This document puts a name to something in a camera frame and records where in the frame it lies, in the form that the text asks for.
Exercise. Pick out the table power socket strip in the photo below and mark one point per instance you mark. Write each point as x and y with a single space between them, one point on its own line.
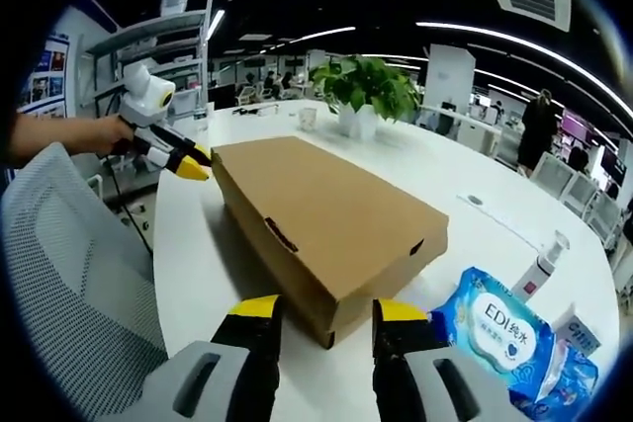
499 219

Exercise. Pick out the small white box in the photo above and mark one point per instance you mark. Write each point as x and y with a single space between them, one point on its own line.
578 335

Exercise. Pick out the white spray bottle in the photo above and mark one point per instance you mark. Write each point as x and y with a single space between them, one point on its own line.
536 274

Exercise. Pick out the grey mesh office chair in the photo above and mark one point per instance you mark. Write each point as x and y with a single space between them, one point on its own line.
64 269

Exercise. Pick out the row of white office chairs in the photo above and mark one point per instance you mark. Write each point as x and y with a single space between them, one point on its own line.
578 194

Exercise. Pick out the grey metal shelf rack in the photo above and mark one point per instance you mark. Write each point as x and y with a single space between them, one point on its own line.
163 31

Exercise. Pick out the pink display screen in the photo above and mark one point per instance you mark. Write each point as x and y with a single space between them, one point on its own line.
581 128

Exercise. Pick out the brown cardboard shoe box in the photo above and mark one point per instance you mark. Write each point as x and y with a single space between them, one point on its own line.
321 209

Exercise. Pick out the blue wall poster board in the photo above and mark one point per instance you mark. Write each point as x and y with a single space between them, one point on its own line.
47 76

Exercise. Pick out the black monitor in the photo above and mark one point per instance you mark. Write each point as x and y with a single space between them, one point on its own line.
613 162

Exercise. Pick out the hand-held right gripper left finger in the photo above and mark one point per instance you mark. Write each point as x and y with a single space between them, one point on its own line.
257 358

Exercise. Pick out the blue floral tissue pack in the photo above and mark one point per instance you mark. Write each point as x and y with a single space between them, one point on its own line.
569 382

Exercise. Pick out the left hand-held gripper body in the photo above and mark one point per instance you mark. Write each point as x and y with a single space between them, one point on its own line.
146 96

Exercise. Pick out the blue soft wet wipes pack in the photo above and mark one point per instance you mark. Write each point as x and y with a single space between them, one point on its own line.
499 333

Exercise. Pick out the potted green plant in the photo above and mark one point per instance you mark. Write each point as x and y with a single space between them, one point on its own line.
371 86

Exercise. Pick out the person's left hand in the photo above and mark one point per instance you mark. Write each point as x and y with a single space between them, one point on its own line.
114 135

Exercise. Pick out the white office desk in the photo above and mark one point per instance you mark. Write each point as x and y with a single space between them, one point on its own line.
465 128

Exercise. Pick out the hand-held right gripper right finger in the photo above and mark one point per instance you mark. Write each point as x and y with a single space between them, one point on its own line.
395 358

